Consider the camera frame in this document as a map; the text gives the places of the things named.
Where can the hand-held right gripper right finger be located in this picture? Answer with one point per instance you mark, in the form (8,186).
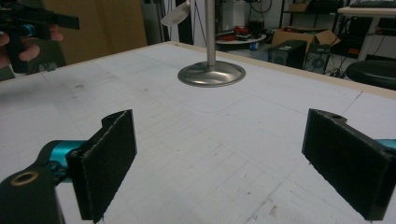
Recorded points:
(345,161)

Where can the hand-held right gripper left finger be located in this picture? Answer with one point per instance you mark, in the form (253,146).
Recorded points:
(102,168)

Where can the brown wooden board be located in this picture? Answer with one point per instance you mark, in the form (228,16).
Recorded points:
(102,28)

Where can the black round stool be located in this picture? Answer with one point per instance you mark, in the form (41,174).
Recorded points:
(373,73)

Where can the black computer tower with fan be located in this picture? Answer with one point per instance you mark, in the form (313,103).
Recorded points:
(317,59)

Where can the wide open cardboard box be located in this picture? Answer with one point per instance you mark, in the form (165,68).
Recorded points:
(299,35)

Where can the metal stand with round base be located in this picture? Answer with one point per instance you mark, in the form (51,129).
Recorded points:
(211,73)

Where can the grey curved shade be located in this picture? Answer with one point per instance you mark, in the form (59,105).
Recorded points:
(176,14)

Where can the white desk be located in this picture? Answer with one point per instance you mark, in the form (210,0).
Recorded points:
(367,12)

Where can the black keyboard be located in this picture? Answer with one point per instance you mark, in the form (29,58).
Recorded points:
(373,3)

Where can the white round table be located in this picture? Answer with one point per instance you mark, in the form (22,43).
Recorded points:
(239,39)

